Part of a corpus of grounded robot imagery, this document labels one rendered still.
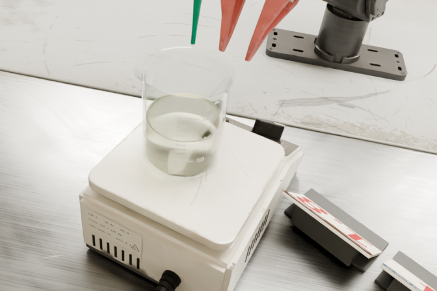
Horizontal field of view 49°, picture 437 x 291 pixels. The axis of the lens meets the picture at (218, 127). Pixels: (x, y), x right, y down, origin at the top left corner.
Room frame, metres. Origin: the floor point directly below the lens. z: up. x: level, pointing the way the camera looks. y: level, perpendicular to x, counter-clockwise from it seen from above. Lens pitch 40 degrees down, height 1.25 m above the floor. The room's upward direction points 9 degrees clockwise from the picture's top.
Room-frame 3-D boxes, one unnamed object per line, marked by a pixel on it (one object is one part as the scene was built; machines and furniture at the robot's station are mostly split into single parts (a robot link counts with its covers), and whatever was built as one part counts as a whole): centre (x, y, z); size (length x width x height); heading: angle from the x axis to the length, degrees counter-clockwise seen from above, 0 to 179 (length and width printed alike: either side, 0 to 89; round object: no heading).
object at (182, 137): (0.27, 0.03, 1.03); 0.07 x 0.06 x 0.08; 110
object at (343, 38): (0.62, -0.15, 0.94); 0.20 x 0.07 x 0.08; 87
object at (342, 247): (0.29, -0.12, 0.92); 0.09 x 0.06 x 0.04; 52
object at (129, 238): (0.29, 0.01, 0.94); 0.22 x 0.13 x 0.08; 160
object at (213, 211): (0.27, 0.01, 0.98); 0.12 x 0.12 x 0.01; 69
